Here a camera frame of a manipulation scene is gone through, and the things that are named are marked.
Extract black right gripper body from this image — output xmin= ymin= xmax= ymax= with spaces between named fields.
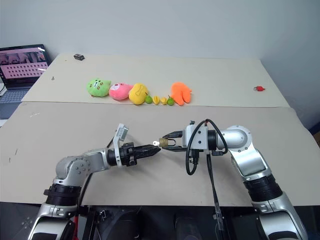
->
xmin=179 ymin=130 xmax=201 ymax=166

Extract black straight right arm cable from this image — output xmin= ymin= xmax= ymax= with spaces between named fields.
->
xmin=206 ymin=151 xmax=227 ymax=240

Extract yellow plush toy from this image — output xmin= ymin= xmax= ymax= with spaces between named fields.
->
xmin=128 ymin=82 xmax=149 ymax=105

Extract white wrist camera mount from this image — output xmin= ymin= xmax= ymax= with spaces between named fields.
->
xmin=113 ymin=123 xmax=131 ymax=168
xmin=181 ymin=120 xmax=210 ymax=153

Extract orange plush toy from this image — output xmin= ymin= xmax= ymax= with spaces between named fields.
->
xmin=170 ymin=81 xmax=193 ymax=107

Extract pink plush toy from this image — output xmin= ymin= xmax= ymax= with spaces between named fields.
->
xmin=108 ymin=83 xmax=134 ymax=102

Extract open laptop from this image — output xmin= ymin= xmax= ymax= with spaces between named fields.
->
xmin=0 ymin=44 xmax=52 ymax=106

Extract green plush toy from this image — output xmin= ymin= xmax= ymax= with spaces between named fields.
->
xmin=86 ymin=78 xmax=112 ymax=98

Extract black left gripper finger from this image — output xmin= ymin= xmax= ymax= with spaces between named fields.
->
xmin=136 ymin=149 xmax=161 ymax=159
xmin=136 ymin=144 xmax=162 ymax=152

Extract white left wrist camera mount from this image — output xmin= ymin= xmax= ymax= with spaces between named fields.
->
xmin=113 ymin=123 xmax=131 ymax=168

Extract brass padlock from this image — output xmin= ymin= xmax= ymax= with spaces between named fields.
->
xmin=159 ymin=137 xmax=177 ymax=148

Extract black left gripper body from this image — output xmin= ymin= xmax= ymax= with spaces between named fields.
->
xmin=119 ymin=141 xmax=139 ymax=168

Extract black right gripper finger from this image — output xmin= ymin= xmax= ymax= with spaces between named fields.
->
xmin=161 ymin=130 xmax=184 ymax=139
xmin=162 ymin=145 xmax=188 ymax=153

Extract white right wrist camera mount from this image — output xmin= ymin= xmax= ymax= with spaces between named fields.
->
xmin=181 ymin=120 xmax=210 ymax=153

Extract red cable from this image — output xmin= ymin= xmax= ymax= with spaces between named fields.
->
xmin=70 ymin=215 xmax=79 ymax=236

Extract black looping right arm cable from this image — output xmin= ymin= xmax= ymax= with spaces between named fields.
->
xmin=185 ymin=118 xmax=229 ymax=176

